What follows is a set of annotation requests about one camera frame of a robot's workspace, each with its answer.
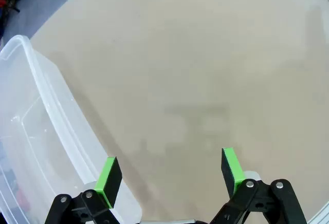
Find clear plastic storage box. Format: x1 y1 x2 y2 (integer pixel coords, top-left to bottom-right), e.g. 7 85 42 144
0 35 143 224

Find dark floor clutter pile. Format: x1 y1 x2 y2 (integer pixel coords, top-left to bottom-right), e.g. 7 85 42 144
0 0 21 39

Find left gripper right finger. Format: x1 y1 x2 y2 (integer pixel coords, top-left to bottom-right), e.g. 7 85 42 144
209 147 308 224

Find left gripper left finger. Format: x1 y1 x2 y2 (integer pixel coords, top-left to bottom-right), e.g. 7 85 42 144
46 156 123 224

